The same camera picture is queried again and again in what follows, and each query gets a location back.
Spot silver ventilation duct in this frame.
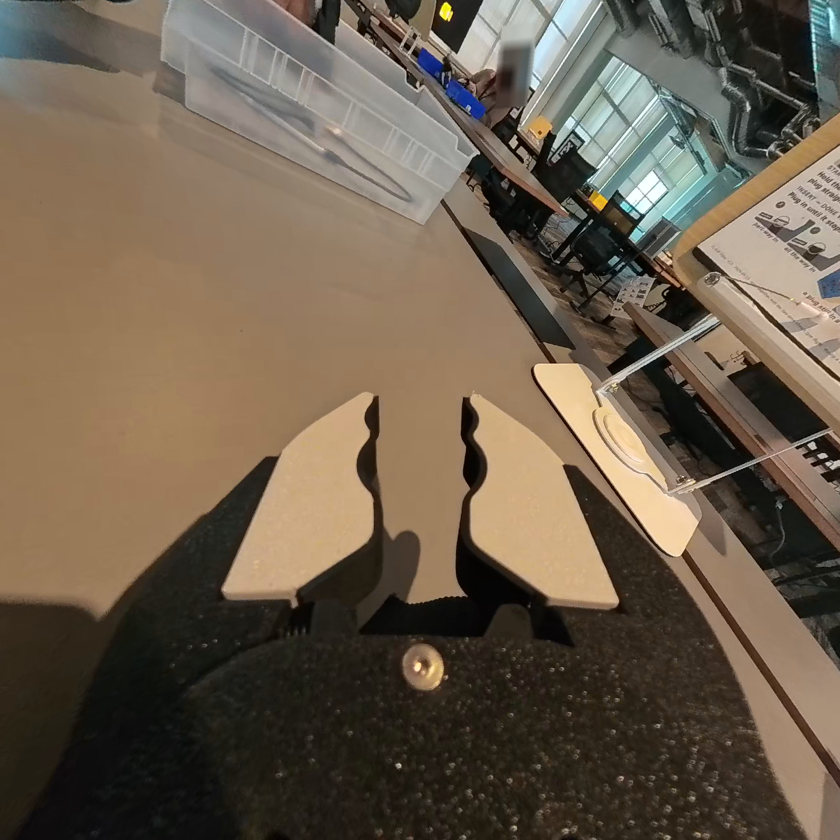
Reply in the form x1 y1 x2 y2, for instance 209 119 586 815
689 0 824 161

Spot clear plastic bin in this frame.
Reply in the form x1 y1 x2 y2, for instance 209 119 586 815
154 0 480 224

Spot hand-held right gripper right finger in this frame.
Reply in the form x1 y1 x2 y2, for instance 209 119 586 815
455 392 621 627

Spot black monitor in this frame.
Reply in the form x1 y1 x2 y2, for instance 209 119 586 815
430 0 488 55

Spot printed instruction sheet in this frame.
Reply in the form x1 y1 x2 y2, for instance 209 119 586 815
696 147 840 368

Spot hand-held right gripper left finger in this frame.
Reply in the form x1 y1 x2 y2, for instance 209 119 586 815
220 392 385 636

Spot black office chair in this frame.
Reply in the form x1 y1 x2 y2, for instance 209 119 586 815
535 141 599 204
570 190 644 309

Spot black desk mat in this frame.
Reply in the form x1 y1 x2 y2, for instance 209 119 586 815
461 223 577 350

